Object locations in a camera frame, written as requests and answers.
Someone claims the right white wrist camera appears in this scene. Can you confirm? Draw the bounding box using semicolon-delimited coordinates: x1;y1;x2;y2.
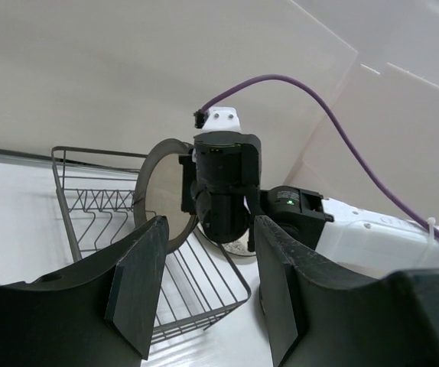
201;106;241;132

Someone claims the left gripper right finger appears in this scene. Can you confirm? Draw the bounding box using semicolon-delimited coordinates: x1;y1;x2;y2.
254;216;439;366

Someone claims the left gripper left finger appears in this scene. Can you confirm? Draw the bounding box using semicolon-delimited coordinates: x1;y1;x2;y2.
0;216;168;366

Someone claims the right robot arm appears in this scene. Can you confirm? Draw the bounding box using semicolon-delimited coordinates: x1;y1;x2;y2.
178;131;439;278

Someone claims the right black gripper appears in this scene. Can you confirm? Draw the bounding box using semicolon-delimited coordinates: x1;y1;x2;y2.
179;131;262;244

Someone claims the wire dish rack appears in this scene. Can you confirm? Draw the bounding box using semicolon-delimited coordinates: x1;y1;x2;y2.
50;146;253;343

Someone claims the brown rim cream plate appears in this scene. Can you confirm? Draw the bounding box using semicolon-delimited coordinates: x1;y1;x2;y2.
132;138;197;254

